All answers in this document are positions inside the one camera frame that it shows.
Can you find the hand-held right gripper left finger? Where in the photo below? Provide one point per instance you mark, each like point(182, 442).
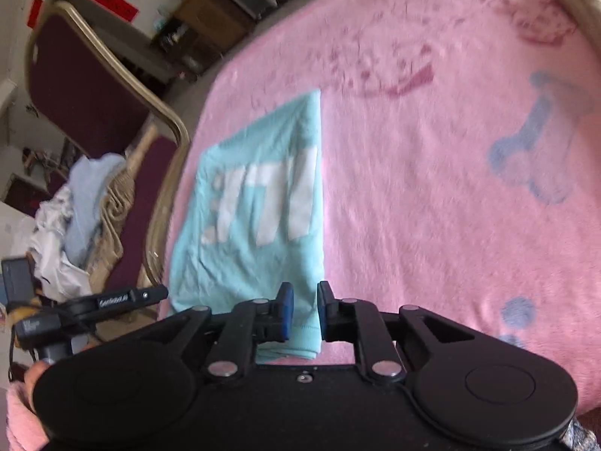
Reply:
point(286, 310)

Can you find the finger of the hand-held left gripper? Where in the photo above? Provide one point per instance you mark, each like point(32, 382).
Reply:
point(126, 297)

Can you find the light blue garment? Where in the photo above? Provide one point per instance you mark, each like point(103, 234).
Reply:
point(87, 211)

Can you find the maroon chair with gold frame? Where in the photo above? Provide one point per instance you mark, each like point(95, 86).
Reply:
point(84, 80)

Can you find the person's left hand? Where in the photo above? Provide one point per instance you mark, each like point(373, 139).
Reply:
point(32, 380)

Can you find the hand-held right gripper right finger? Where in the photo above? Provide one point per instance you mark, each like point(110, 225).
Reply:
point(323, 310)

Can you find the pink printed blanket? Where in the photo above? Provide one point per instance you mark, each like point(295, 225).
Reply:
point(422, 197)

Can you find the white garment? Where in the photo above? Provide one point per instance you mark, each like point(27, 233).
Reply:
point(51, 244)

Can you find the person's grey patterned clothing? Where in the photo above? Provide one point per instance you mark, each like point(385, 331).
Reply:
point(582, 434)

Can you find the wooden cabinet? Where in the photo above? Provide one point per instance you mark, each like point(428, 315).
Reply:
point(206, 14)

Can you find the teal t-shirt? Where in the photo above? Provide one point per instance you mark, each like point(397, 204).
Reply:
point(253, 188)

